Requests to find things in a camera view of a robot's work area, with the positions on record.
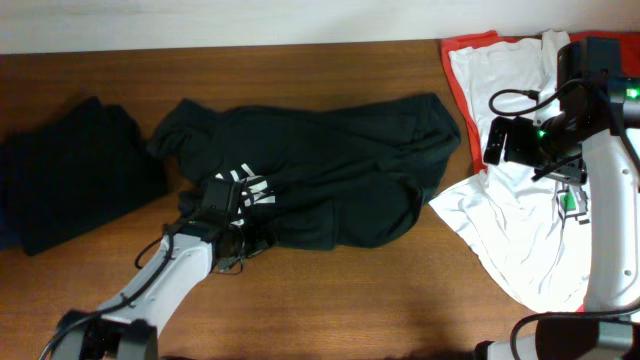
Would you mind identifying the red t-shirt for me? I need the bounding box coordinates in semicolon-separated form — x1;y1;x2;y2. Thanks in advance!
441;30;639;173

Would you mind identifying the white t-shirt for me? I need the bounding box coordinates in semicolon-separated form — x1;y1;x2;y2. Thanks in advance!
430;60;592;312

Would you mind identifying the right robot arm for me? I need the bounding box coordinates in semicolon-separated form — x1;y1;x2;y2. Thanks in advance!
472;37;639;360

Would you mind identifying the folded dark blue garment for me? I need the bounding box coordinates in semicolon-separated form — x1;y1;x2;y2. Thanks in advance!
1;143;20;250

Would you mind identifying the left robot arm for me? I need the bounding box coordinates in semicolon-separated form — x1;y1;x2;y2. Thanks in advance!
41;175;275;359

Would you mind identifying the black Nike t-shirt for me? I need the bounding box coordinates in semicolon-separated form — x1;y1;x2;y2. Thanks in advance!
148;94;461;251

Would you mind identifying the folded black garment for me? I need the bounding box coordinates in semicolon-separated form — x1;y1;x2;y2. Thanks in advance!
3;97;168;256

